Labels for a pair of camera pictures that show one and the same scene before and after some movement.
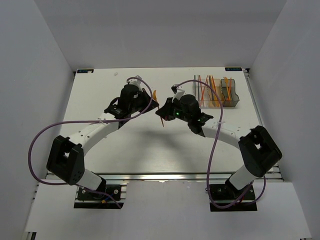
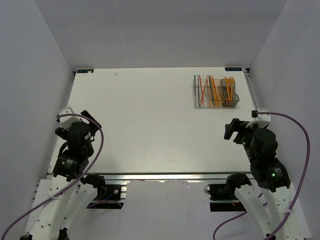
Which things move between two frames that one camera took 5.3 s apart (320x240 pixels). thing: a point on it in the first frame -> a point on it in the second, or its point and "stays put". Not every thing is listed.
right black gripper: (165, 111) -> (237, 126)
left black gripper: (146, 97) -> (62, 132)
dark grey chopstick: (198, 85) stays put
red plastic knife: (215, 88) stays put
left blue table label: (85, 71) stays put
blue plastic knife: (210, 84) stays put
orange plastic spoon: (155, 98) -> (232, 80)
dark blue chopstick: (194, 85) stays put
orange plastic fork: (226, 79) stays put
